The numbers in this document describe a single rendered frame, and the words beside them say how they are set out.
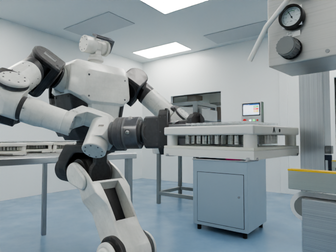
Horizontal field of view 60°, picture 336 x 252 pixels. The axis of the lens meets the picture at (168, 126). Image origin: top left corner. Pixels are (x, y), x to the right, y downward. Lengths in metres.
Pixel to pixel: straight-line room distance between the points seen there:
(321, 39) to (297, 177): 0.22
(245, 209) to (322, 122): 2.28
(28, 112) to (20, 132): 4.63
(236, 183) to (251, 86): 3.21
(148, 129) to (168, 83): 6.17
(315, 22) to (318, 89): 0.33
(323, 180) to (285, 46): 0.22
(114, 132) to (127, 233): 0.41
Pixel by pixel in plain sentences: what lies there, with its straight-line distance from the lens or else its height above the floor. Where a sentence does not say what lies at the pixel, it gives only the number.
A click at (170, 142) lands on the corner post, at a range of 0.72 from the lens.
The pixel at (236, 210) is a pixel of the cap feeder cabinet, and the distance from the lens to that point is 3.06.
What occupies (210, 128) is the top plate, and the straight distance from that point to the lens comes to 0.64.
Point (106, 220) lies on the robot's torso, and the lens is 1.08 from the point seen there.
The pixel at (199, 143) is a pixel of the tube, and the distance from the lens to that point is 0.71.
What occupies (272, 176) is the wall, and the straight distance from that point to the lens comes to 5.75.
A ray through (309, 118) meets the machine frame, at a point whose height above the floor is 1.03.
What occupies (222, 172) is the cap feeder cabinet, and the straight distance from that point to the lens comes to 3.06.
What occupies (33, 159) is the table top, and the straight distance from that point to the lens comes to 1.67.
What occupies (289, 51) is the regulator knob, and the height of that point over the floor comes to 1.11.
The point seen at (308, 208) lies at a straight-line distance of 0.54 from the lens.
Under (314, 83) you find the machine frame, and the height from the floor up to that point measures 1.12.
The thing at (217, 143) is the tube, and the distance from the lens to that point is 0.68.
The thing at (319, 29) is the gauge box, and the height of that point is 1.14.
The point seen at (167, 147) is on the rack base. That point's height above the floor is 0.95.
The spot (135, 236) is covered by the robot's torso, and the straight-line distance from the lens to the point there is 1.06.
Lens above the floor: 0.98
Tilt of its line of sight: 3 degrees up
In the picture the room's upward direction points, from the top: straight up
